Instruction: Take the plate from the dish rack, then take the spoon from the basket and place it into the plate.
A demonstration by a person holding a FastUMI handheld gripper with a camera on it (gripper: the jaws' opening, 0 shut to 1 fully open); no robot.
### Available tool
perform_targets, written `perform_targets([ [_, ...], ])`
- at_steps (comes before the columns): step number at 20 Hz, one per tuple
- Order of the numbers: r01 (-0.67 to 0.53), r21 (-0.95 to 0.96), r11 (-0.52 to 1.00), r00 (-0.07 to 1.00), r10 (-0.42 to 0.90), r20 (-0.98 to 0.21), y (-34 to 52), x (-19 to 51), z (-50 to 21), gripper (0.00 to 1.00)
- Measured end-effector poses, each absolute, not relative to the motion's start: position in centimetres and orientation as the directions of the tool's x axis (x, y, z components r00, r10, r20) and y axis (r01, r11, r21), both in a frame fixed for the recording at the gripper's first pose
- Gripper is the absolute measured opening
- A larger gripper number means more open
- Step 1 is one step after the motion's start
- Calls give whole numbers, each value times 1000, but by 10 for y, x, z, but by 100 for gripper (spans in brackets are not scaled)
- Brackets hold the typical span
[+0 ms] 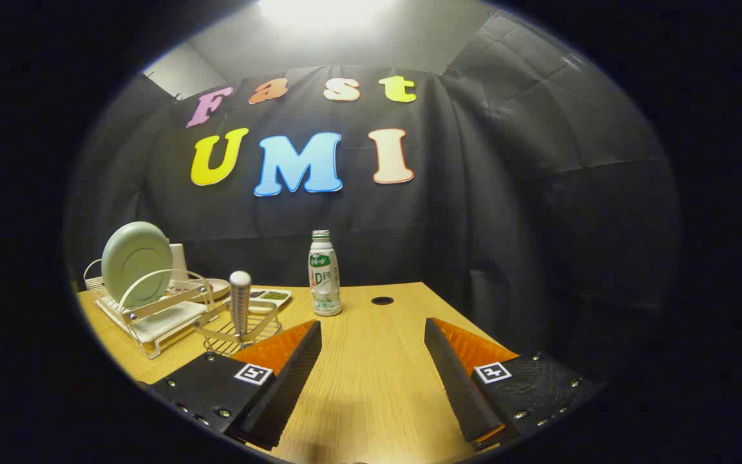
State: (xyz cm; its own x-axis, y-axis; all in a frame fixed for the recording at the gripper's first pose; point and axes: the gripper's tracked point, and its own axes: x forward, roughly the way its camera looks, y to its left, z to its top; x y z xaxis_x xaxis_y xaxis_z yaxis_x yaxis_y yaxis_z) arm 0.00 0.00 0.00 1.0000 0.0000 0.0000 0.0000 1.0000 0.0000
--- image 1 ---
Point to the small beige dish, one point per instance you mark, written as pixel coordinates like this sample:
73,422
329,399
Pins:
214,288

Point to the white toaster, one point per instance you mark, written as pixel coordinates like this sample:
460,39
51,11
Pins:
179,261

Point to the pile of green beans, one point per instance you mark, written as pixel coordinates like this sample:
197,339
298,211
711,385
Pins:
275,295

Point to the white and green drink bottle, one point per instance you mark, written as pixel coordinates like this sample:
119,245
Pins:
324,283

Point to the white divided tray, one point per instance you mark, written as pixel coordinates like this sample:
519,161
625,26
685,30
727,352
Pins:
275,303

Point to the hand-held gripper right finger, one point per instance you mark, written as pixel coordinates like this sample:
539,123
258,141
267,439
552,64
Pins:
458,386

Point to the pale green plate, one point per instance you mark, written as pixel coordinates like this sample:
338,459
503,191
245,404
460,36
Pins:
136,261

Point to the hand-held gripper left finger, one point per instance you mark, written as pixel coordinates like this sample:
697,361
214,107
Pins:
287,386

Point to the black backdrop cloth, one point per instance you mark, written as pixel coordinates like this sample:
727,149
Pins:
506,225

